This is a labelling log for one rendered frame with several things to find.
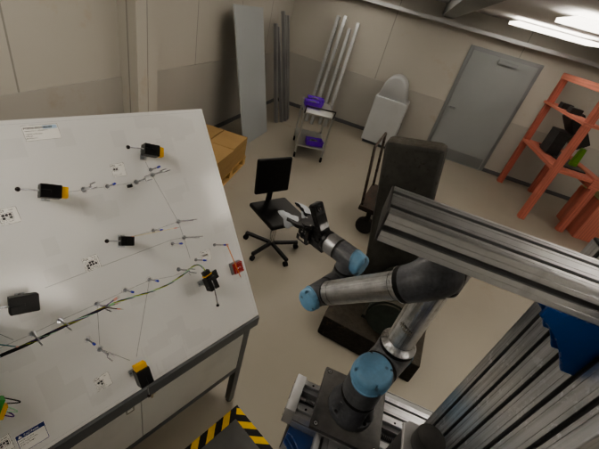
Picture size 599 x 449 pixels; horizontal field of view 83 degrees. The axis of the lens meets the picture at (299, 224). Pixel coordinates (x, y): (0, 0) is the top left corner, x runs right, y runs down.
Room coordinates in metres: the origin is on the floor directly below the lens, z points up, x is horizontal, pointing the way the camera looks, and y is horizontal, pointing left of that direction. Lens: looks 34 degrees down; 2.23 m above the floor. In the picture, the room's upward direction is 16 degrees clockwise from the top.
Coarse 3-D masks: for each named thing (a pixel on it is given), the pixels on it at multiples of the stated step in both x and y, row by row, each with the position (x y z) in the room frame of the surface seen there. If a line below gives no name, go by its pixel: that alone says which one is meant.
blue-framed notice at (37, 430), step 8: (40, 424) 0.43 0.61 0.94; (24, 432) 0.40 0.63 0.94; (32, 432) 0.41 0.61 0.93; (40, 432) 0.42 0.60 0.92; (48, 432) 0.43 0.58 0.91; (16, 440) 0.38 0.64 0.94; (24, 440) 0.38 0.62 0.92; (32, 440) 0.39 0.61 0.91; (40, 440) 0.40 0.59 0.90; (24, 448) 0.37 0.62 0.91
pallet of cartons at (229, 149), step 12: (216, 132) 4.32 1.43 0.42; (228, 132) 4.44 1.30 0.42; (216, 144) 3.93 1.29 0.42; (228, 144) 4.04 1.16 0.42; (240, 144) 4.18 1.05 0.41; (216, 156) 3.62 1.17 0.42; (228, 156) 3.76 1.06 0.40; (240, 156) 4.25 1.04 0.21; (228, 168) 3.82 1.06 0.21; (228, 180) 3.88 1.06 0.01
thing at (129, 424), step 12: (132, 408) 0.65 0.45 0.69; (120, 420) 0.61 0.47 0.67; (132, 420) 0.64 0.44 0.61; (96, 432) 0.53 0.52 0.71; (108, 432) 0.56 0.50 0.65; (120, 432) 0.60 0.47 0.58; (132, 432) 0.64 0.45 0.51; (84, 444) 0.50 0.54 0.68; (96, 444) 0.53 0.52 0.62; (108, 444) 0.56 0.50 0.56; (120, 444) 0.60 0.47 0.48
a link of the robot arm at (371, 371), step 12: (360, 360) 0.65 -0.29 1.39; (372, 360) 0.66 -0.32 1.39; (384, 360) 0.67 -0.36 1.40; (360, 372) 0.62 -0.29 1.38; (372, 372) 0.62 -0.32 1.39; (384, 372) 0.63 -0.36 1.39; (396, 372) 0.67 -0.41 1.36; (348, 384) 0.62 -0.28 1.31; (360, 384) 0.59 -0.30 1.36; (372, 384) 0.59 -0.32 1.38; (384, 384) 0.60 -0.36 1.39; (348, 396) 0.60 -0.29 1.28; (360, 396) 0.58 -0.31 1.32; (372, 396) 0.58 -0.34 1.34; (360, 408) 0.58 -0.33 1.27; (372, 408) 0.59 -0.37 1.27
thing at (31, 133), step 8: (24, 128) 0.92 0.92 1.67; (32, 128) 0.94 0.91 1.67; (40, 128) 0.95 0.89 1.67; (48, 128) 0.97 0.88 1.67; (56, 128) 0.99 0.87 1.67; (24, 136) 0.91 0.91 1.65; (32, 136) 0.92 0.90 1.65; (40, 136) 0.94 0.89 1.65; (48, 136) 0.96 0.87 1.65; (56, 136) 0.97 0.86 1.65
